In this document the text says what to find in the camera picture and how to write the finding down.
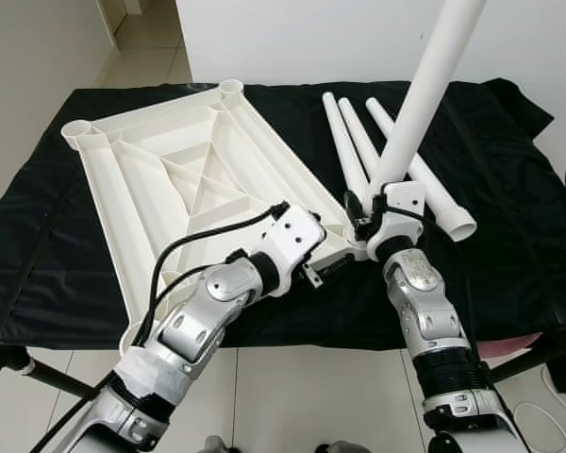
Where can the pink plastic stool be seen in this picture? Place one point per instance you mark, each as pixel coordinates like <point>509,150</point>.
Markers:
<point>509,346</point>

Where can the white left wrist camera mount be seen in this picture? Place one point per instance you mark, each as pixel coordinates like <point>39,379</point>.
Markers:
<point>292,236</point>

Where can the white plastic children table top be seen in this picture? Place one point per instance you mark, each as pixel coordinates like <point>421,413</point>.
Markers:
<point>151,179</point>

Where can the white plastic table leg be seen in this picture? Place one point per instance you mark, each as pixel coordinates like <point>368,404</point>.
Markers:
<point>443,203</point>
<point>358,132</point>
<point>424,94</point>
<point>342,142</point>

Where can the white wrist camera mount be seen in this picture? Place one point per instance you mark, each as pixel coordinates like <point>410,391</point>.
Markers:
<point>292,236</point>
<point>401,200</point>

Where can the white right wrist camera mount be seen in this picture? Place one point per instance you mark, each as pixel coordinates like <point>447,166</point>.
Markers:
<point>401,200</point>

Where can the black tablecloth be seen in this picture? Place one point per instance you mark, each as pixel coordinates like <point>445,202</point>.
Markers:
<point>509,283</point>

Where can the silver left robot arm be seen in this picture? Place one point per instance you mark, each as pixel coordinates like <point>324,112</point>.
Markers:
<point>198,321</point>

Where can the grey robot left foot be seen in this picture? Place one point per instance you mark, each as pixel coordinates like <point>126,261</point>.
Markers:
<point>215,445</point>

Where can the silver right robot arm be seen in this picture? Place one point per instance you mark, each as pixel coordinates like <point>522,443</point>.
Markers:
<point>420,302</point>

